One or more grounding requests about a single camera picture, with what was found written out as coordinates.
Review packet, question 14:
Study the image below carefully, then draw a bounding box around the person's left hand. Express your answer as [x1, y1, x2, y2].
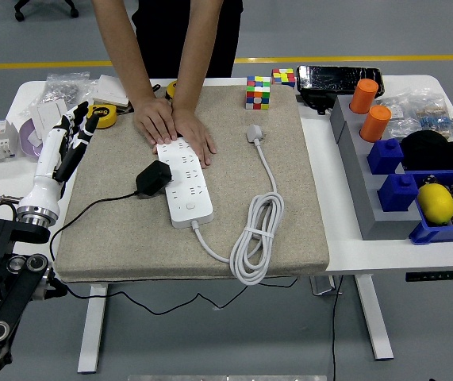
[170, 106, 217, 167]

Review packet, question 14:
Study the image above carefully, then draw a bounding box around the grey under-table bracket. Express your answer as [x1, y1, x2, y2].
[310, 275, 344, 297]

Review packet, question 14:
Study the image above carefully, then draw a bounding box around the yellow lemon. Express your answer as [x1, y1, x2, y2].
[416, 183, 453, 226]

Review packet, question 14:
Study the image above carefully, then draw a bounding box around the blue block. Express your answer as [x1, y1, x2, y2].
[376, 173, 420, 213]
[367, 137, 405, 175]

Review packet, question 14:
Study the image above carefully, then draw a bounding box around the black power adapter plug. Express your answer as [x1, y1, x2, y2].
[135, 160, 174, 198]

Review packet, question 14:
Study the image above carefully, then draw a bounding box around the orange cylinder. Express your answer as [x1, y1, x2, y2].
[359, 104, 393, 143]
[348, 78, 380, 115]

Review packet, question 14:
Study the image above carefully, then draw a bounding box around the clear bag of resistors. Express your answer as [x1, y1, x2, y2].
[408, 89, 453, 140]

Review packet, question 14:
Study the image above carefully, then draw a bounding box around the person's right hand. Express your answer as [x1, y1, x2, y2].
[132, 97, 179, 146]

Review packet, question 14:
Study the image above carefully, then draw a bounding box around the large Rubik's cube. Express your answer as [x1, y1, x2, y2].
[244, 75, 271, 111]

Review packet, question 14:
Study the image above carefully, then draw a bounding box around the grey-brown mat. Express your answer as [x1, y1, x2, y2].
[55, 84, 330, 283]

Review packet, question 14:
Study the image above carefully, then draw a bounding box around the clear bag of small parts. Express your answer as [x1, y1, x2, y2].
[376, 97, 417, 140]

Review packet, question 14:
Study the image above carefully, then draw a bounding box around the thin black adapter cord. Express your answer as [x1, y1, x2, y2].
[49, 190, 301, 315]

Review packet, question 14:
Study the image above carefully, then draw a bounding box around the small Rubik's cube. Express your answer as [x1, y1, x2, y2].
[271, 67, 297, 89]

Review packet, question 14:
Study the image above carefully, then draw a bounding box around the black table control panel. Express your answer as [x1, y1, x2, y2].
[405, 269, 453, 283]

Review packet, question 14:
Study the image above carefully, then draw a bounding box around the grey peg block stand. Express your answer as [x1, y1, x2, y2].
[328, 94, 424, 242]

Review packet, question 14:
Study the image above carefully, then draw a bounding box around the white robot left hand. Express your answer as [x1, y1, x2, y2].
[17, 101, 104, 218]

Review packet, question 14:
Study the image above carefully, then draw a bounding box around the white wall switch panel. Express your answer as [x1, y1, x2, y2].
[29, 98, 68, 136]

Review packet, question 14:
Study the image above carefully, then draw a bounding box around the white power strip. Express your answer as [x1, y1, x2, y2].
[155, 137, 214, 229]

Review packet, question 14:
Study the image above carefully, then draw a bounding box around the hanging black cable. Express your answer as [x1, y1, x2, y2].
[331, 275, 344, 381]

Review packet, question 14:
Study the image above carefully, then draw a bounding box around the white power strip cord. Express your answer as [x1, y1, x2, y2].
[190, 123, 286, 286]

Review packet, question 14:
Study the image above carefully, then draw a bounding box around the black device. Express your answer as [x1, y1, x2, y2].
[299, 90, 336, 116]

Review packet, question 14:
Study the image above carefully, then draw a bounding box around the black office chair base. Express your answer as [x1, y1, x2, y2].
[13, 0, 80, 21]

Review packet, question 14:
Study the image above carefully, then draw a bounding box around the white switch plate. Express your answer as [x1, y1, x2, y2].
[90, 74, 134, 113]

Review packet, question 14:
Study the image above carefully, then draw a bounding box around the white table leg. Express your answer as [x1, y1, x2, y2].
[77, 283, 110, 375]
[355, 274, 394, 361]

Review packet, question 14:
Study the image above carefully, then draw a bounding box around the black foil-wrapped box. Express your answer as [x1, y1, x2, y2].
[296, 64, 385, 96]

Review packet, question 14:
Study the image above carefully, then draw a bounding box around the black cloth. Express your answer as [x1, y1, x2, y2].
[399, 130, 453, 171]

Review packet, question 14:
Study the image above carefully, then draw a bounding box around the blue plastic bin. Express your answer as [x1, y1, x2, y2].
[408, 168, 453, 245]

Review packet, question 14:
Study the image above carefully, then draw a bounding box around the person's torso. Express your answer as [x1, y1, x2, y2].
[130, 0, 244, 79]

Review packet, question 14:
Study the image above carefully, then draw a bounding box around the clear bag of screws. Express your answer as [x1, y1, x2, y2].
[43, 71, 96, 110]

